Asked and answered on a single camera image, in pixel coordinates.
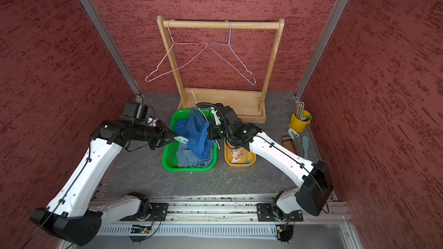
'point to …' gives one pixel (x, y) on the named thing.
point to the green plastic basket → (169, 153)
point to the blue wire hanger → (234, 52)
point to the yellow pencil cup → (299, 125)
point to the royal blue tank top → (195, 129)
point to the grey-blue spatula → (305, 140)
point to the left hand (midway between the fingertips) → (177, 139)
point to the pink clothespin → (239, 155)
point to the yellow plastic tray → (228, 157)
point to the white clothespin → (235, 160)
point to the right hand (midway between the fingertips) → (207, 134)
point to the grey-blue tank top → (185, 158)
